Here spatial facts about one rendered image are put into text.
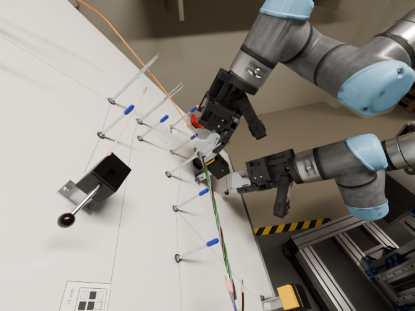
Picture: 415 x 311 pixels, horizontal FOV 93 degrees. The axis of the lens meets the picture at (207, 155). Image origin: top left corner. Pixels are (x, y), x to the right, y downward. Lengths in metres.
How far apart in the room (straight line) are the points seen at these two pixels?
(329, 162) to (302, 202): 1.54
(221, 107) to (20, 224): 0.34
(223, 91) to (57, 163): 0.30
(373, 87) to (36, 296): 0.44
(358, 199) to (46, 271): 0.52
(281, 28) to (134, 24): 1.75
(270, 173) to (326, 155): 0.13
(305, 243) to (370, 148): 1.16
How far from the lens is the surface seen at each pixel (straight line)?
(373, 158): 0.47
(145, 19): 2.06
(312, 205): 2.02
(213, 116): 0.42
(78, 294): 0.27
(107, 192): 0.24
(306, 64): 0.43
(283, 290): 0.54
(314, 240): 1.57
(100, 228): 0.30
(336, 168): 0.47
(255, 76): 0.40
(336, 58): 0.40
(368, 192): 0.52
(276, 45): 0.40
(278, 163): 0.51
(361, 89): 0.36
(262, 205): 1.86
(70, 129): 0.36
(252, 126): 0.44
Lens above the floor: 1.53
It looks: 44 degrees down
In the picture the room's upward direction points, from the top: straight up
